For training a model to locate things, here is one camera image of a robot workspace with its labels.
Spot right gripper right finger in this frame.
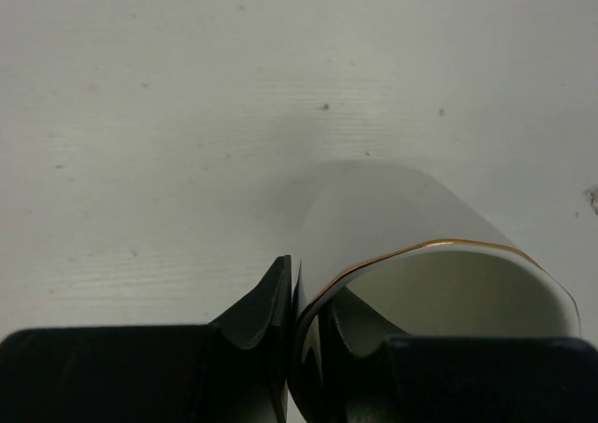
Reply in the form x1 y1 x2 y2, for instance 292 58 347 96
320 296 597 422

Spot white mug gold rim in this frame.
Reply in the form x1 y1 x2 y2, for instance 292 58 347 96
289 162 581 422

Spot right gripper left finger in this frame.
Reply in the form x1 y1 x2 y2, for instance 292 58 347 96
1 256 292 422

